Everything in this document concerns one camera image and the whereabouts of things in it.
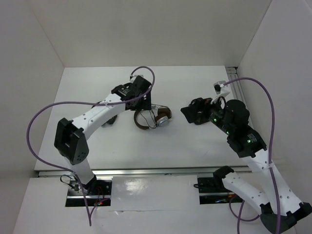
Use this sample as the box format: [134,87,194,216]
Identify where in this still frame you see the aluminium side rail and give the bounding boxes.
[225,67,247,105]

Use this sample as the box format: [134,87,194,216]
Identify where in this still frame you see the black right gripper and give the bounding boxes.
[180,94,233,135]

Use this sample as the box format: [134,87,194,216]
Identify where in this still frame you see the large black wrapped headphones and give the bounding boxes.
[194,113,209,125]

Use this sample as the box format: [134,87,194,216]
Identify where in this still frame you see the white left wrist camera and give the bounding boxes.
[130,74,144,80]

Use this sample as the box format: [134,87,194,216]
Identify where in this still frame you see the aluminium table rail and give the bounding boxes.
[38,166,251,178]

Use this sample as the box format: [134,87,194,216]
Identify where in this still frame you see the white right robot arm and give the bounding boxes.
[181,98,312,234]

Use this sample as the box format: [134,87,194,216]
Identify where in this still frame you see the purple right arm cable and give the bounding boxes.
[221,77,281,234]

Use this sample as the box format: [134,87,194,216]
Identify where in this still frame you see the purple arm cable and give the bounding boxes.
[221,77,281,234]
[26,66,156,227]

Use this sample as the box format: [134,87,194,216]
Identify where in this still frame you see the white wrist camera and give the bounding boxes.
[211,80,231,104]
[130,74,144,80]

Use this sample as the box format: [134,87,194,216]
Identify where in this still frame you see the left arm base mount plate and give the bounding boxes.
[65,178,113,208]

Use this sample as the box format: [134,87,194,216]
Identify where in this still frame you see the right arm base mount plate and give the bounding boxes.
[193,177,242,205]

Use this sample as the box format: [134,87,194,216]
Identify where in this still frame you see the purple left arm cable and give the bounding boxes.
[26,66,156,227]

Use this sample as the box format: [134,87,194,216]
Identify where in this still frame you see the brown silver headphones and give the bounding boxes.
[134,104,172,130]

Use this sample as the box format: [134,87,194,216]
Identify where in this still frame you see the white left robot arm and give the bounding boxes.
[54,76,152,195]

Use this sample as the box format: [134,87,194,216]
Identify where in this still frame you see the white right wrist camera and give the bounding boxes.
[211,80,231,104]

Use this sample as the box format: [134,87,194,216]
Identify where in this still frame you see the small black headphones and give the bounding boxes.
[97,101,117,127]

